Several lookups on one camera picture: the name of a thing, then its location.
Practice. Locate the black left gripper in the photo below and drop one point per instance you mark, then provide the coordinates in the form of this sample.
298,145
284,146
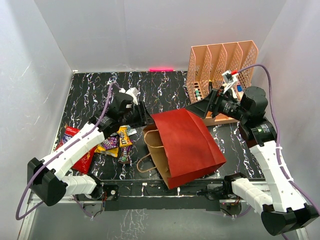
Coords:
144,119

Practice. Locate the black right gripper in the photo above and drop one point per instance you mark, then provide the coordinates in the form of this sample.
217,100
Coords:
211,102

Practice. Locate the light blue snack packet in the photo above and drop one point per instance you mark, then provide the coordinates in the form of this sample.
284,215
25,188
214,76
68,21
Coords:
131,131

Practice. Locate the yellow M&M's pack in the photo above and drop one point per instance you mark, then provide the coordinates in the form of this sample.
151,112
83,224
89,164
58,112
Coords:
109,152
124,140

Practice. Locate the brown M&M's pack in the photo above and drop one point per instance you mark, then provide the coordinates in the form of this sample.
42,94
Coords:
125,157

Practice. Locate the red brown paper bag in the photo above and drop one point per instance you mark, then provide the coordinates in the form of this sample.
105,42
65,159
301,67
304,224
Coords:
181,147

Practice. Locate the red candy bag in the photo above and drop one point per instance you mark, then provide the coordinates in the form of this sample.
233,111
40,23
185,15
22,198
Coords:
83,164

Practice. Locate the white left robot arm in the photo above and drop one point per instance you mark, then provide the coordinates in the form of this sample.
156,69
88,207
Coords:
47,177

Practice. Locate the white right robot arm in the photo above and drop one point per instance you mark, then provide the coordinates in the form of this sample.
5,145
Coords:
283,209

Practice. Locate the pink tape strip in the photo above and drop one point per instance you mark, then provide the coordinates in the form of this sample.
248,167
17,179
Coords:
161,69

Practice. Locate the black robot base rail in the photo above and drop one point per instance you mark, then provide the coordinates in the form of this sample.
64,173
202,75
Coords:
133,194

